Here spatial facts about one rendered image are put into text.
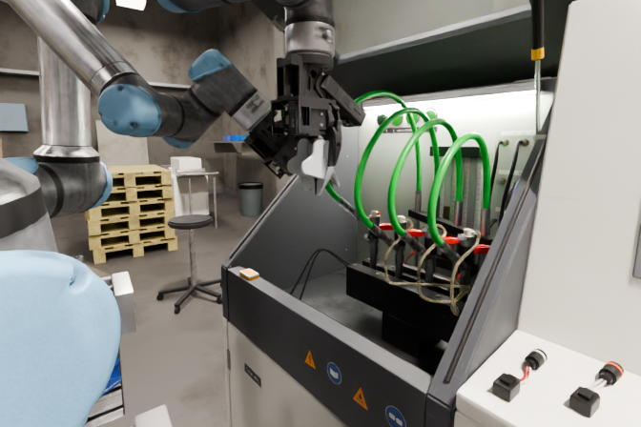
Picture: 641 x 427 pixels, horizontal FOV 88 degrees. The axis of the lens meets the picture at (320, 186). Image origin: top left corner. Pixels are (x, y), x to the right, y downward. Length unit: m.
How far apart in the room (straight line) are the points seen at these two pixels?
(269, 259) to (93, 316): 0.88
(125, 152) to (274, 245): 7.18
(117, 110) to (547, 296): 0.73
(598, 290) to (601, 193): 0.15
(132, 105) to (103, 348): 0.40
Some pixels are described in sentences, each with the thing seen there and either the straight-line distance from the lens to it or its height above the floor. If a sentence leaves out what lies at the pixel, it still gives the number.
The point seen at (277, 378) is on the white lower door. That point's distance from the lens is 0.90.
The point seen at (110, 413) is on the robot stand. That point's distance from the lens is 0.94.
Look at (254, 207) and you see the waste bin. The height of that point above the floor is 0.17.
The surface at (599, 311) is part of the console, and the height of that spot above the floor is 1.05.
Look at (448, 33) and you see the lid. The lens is 0.94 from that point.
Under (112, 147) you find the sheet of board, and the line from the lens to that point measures 8.11.
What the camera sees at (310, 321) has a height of 0.95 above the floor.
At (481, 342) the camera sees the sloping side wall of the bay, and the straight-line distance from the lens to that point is 0.58.
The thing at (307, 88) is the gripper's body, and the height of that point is 1.38.
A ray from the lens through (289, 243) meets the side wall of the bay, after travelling 1.09.
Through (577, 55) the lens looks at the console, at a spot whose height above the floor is 1.45.
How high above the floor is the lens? 1.30
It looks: 8 degrees down
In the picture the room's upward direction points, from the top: straight up
